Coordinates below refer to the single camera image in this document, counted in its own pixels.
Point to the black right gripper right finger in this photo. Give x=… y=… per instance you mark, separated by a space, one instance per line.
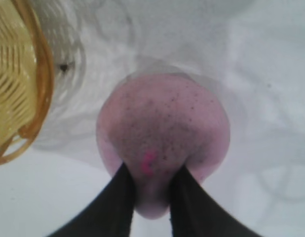
x=199 y=217

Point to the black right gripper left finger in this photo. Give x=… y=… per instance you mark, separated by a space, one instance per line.
x=105 y=217

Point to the pink peach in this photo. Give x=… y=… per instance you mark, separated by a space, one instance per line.
x=164 y=123

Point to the yellow woven plastic basket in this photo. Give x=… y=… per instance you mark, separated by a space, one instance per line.
x=16 y=86

